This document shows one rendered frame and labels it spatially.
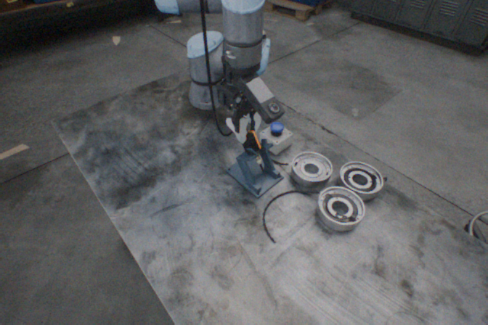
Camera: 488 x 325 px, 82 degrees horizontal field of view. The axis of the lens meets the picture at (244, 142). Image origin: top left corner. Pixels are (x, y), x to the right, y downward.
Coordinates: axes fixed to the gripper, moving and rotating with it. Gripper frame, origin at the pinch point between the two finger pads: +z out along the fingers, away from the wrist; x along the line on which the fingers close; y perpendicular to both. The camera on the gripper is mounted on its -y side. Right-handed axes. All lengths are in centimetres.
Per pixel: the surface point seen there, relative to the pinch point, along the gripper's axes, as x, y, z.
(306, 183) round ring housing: -6.0, -15.1, 9.3
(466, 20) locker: -334, 25, 60
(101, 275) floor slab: 49, 50, 92
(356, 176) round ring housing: -18.2, -22.2, 10.4
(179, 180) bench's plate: 16.3, 10.0, 12.2
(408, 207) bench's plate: -20.6, -35.8, 12.1
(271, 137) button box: -10.8, 1.6, 7.7
